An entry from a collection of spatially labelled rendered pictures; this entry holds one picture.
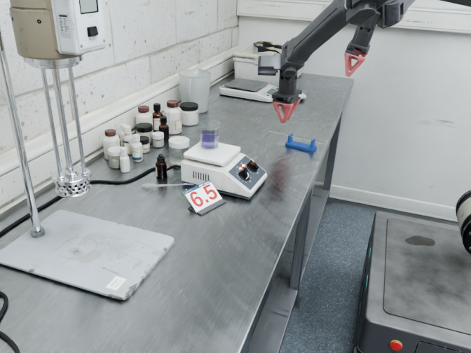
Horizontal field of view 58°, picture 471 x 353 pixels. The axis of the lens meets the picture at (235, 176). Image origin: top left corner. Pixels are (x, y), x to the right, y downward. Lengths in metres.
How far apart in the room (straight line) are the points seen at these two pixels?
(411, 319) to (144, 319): 0.89
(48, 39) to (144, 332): 0.47
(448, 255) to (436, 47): 1.13
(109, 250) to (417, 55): 1.93
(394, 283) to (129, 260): 0.94
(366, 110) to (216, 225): 1.67
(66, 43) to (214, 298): 0.48
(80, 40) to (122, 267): 0.41
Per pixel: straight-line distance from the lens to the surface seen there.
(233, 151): 1.12
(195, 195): 1.02
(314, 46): 1.19
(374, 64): 2.44
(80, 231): 0.96
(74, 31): 0.69
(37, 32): 0.71
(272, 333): 1.65
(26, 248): 0.95
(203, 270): 0.84
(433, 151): 2.58
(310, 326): 1.81
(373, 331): 1.39
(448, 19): 2.37
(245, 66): 2.15
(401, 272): 1.58
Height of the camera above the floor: 1.28
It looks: 27 degrees down
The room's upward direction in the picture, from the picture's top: 2 degrees clockwise
